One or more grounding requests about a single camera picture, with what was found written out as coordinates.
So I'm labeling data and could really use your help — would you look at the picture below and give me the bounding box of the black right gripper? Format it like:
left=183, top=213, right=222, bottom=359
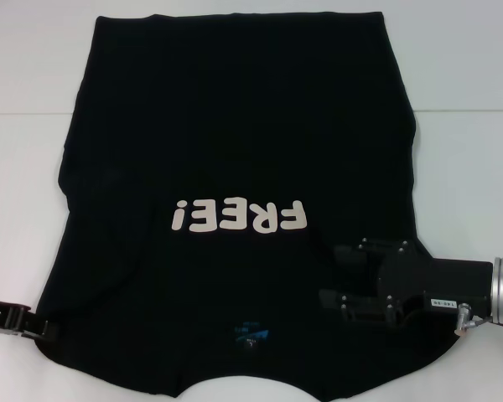
left=318, top=236, right=494, bottom=327

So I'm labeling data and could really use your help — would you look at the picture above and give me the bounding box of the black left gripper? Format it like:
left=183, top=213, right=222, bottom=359
left=0, top=295, right=60, bottom=339

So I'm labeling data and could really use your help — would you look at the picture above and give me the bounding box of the black t-shirt with FREE print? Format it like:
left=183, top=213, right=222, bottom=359
left=33, top=12, right=466, bottom=389

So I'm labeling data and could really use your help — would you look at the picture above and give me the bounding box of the silver connector plug with cable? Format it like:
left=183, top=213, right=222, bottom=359
left=454, top=303, right=495, bottom=336

